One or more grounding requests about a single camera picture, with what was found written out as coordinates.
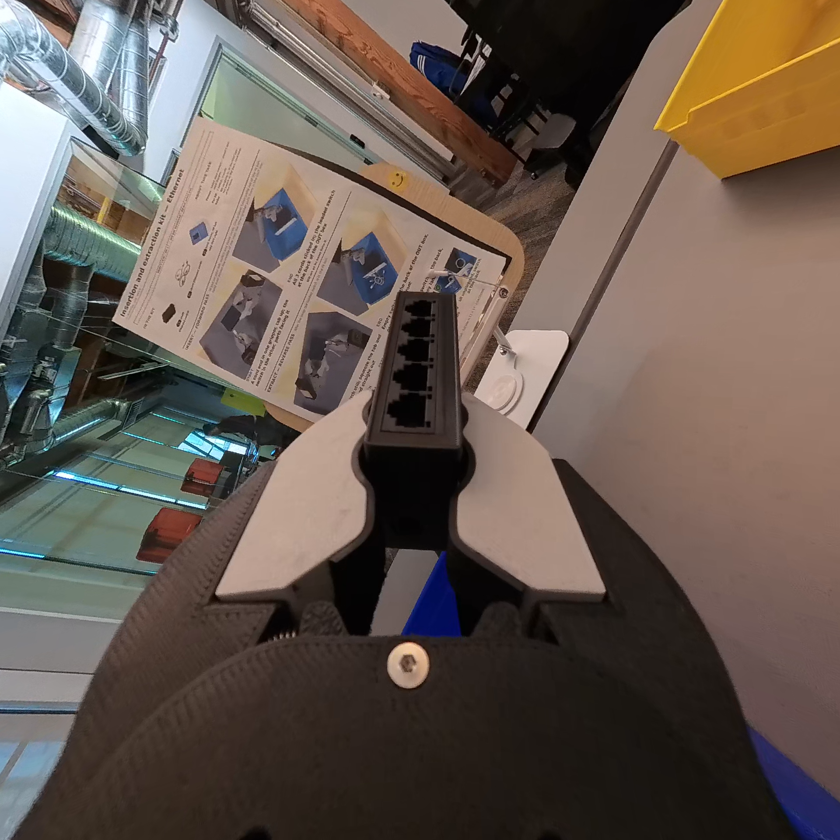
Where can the white stand base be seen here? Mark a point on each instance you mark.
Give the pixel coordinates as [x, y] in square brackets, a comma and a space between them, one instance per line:
[531, 367]

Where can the black office chair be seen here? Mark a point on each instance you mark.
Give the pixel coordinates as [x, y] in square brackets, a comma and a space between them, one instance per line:
[577, 59]

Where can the blue plastic bin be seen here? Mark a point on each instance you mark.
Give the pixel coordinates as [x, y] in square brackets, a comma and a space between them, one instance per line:
[426, 604]

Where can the blue striped jacket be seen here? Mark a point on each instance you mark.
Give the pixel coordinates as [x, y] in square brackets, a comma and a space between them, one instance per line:
[439, 69]

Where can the printed instruction poster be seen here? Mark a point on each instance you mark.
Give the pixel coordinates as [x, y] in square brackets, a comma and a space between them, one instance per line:
[262, 262]

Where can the wooden ceiling beam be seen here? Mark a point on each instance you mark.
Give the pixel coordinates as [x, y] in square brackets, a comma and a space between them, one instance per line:
[420, 92]

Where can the yellow smiley sticker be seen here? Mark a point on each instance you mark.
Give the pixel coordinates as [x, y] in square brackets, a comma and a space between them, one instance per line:
[396, 178]

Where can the black network switch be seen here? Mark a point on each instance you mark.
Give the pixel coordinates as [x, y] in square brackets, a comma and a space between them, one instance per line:
[413, 453]

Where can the yellow plastic bin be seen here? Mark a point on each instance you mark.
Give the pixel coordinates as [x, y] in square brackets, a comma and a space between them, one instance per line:
[774, 105]

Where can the red storage box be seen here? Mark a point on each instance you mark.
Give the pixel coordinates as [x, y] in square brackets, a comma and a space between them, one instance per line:
[167, 535]
[203, 476]

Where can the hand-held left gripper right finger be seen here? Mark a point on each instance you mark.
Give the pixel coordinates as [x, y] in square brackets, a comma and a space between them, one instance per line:
[525, 518]

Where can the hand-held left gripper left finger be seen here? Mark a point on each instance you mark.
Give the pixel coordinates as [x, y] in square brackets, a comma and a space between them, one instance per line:
[308, 512]

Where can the silver air duct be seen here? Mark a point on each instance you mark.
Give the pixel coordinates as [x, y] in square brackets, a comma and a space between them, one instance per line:
[92, 233]
[98, 98]

